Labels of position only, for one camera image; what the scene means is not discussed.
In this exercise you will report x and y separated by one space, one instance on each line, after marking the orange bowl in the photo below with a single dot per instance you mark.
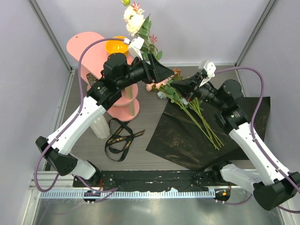
115 46

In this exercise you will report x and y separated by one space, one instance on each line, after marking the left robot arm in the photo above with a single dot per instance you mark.
117 74

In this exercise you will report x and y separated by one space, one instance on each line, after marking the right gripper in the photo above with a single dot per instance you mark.
187 86

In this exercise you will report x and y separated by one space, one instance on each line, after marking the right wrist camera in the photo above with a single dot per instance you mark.
207 70

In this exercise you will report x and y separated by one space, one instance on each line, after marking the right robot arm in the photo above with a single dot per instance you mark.
273 184

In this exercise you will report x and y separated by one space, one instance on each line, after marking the pink tiered shelf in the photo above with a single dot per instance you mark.
127 107

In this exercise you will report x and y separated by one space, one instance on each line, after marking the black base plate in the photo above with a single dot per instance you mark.
159 180

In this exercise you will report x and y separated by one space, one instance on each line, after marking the black ribbon gold lettering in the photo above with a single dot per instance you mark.
123 134

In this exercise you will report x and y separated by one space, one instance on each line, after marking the white cable duct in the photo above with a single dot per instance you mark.
87 194

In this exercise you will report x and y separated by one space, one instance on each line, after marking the artificial flower bouquet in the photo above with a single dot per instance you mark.
192 109

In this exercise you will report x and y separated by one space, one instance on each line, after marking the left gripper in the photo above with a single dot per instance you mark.
154 71

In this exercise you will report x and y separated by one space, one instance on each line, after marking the black wrapping paper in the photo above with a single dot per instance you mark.
181 138

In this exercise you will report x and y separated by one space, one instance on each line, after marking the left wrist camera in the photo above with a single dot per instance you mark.
134 47

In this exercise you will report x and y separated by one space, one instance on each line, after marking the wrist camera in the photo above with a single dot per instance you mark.
207 70
134 47

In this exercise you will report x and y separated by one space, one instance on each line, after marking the white ribbed vase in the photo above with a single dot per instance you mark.
100 127

